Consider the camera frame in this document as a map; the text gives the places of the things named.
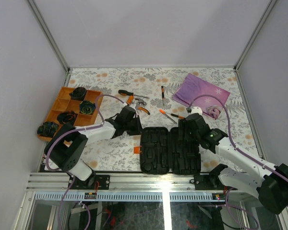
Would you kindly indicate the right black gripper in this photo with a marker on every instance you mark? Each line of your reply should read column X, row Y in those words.
column 183, row 125

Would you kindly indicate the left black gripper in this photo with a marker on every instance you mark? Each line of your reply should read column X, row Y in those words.
column 138, row 130

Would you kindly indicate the black plastic tool case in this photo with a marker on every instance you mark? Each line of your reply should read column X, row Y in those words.
column 161, row 152

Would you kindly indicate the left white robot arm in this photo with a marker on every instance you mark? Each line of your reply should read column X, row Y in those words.
column 66, row 147

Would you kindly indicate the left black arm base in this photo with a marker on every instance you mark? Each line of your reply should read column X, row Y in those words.
column 97, row 182

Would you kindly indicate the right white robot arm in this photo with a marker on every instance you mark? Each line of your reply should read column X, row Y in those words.
column 263, row 180

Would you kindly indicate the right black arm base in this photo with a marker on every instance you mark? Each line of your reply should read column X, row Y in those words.
column 208, row 181

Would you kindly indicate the small claw hammer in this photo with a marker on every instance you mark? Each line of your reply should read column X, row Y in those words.
column 140, row 103

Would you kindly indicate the orange black utility tool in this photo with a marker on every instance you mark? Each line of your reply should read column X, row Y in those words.
column 171, row 115

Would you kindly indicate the purple printed pouch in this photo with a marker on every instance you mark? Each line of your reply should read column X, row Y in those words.
column 195, row 91

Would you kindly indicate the small precision screwdriver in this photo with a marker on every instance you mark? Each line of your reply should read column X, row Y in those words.
column 163, row 96

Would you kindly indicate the dark rolled band middle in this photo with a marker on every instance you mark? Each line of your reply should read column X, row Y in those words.
column 87, row 107

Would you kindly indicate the dark rolled band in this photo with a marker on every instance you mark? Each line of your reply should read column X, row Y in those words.
column 67, row 117
column 87, row 107
column 78, row 94

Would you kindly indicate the dark rolled band top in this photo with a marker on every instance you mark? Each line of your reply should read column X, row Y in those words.
column 78, row 94

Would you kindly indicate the dark rolled band lower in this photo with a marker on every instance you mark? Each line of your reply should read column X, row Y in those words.
column 67, row 117

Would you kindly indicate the orange compartment tray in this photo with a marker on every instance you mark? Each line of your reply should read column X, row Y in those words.
column 74, row 106

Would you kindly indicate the dark rolled band outside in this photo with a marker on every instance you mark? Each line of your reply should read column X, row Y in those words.
column 48, row 129

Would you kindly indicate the orange handled pliers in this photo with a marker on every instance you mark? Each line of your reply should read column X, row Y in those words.
column 141, row 108

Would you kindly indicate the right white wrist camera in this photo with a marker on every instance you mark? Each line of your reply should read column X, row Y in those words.
column 194, row 110

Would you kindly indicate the orange handled screwdriver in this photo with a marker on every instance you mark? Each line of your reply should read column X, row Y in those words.
column 130, row 100

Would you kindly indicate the black handled screwdriver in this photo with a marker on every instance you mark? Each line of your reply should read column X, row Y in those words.
column 127, row 93

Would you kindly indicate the aluminium front rail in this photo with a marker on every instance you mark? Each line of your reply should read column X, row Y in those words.
column 122, row 187

